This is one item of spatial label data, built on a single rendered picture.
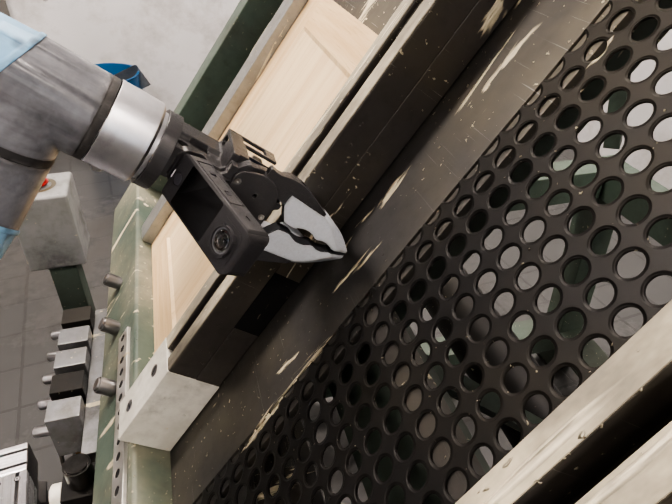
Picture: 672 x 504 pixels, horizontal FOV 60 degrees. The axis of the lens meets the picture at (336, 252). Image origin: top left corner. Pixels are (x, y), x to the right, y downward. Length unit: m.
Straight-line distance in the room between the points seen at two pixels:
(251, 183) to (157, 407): 0.35
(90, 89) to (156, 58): 3.57
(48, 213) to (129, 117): 0.90
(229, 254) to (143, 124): 0.13
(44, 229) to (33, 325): 1.21
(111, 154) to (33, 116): 0.06
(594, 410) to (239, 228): 0.28
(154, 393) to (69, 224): 0.72
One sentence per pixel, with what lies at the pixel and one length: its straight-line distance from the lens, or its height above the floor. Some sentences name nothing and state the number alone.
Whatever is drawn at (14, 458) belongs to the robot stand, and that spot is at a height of 0.23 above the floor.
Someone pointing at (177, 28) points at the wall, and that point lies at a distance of 4.03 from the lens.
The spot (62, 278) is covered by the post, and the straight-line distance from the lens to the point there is 1.51.
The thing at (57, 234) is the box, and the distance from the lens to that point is 1.41.
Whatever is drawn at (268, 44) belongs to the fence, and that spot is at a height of 1.26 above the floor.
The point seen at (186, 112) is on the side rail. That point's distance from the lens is 1.34.
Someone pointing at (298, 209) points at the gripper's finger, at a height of 1.25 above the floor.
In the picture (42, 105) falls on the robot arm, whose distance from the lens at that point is 0.49.
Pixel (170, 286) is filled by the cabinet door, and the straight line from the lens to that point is 1.00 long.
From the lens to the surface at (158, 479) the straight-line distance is 0.80.
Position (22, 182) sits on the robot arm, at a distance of 0.52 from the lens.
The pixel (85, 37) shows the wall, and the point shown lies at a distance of 4.00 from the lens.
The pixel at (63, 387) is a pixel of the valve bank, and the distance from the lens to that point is 1.13.
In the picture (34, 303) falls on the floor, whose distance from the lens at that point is 2.70.
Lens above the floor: 1.53
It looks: 34 degrees down
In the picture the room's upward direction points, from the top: straight up
